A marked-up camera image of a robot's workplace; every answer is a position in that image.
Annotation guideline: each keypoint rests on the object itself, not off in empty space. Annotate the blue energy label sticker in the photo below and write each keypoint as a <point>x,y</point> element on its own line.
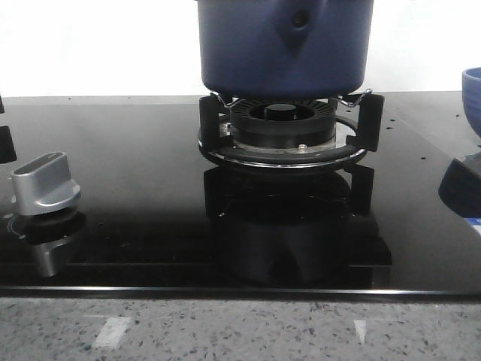
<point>475,223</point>

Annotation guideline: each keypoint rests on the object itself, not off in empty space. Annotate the dark blue cooking pot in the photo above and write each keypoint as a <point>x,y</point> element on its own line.
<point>284,49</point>

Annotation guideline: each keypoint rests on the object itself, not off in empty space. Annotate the black gas burner head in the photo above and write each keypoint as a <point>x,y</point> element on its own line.
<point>282,124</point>

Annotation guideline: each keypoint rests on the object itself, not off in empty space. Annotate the light blue plastic bowl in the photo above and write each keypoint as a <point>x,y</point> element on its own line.
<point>471,97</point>

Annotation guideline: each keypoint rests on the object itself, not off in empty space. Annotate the black glass gas hob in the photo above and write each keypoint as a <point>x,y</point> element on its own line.
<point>155,219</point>

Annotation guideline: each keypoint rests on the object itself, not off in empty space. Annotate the silver stove control knob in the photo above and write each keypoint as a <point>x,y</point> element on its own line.
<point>44,185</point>

